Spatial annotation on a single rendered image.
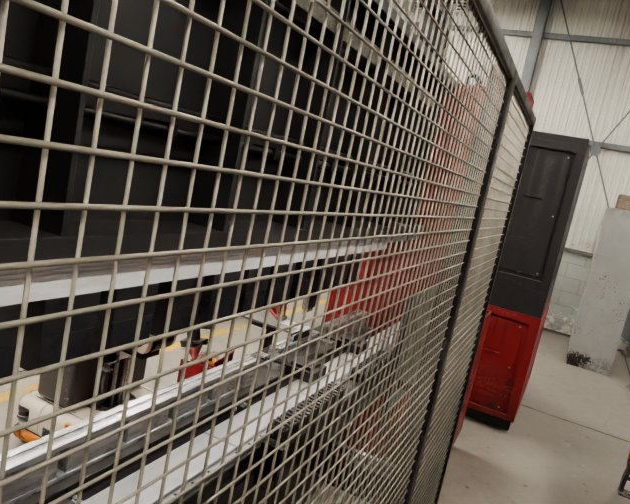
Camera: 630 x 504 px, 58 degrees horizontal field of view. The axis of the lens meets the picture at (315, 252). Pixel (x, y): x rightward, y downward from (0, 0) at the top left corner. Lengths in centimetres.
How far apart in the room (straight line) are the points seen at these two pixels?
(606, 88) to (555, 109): 72
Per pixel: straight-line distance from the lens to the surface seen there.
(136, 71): 126
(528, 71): 945
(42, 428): 328
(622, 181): 939
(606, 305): 762
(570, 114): 950
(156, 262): 117
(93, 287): 137
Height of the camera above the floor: 171
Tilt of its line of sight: 8 degrees down
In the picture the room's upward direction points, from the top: 12 degrees clockwise
